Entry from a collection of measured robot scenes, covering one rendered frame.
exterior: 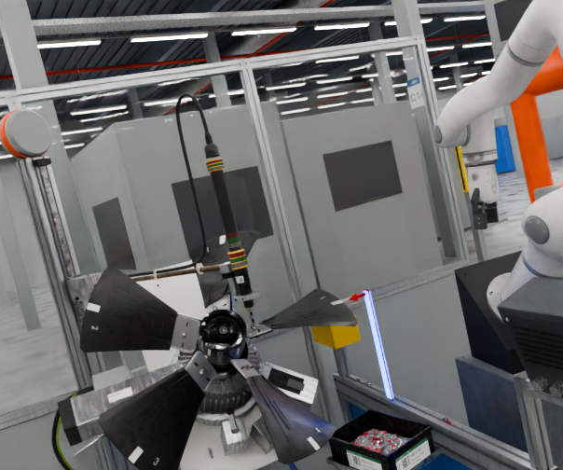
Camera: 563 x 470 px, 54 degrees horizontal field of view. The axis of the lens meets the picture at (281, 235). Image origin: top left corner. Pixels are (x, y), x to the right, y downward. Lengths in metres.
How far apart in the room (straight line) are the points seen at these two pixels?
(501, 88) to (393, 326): 1.41
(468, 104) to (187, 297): 0.99
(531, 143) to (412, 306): 2.89
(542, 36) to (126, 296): 1.11
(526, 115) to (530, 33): 3.89
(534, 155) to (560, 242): 3.91
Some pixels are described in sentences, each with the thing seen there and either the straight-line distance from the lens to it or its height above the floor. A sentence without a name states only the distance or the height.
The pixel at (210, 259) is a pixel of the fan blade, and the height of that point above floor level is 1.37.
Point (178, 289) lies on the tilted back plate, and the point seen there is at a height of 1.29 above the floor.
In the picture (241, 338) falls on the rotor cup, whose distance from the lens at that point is 1.39.
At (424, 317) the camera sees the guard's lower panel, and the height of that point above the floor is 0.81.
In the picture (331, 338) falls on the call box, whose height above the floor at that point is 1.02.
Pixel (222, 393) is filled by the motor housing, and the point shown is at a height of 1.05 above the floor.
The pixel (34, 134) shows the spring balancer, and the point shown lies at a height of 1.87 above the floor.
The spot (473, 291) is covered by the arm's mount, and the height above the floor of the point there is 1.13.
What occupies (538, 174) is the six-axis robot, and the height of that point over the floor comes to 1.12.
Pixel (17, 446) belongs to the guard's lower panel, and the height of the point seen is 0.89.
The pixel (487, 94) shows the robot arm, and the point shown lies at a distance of 1.39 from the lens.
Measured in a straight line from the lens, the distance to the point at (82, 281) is 1.85.
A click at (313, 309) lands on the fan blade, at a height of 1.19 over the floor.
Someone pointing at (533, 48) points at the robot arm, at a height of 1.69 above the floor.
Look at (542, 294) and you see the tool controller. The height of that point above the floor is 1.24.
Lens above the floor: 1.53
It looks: 5 degrees down
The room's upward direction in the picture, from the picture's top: 13 degrees counter-clockwise
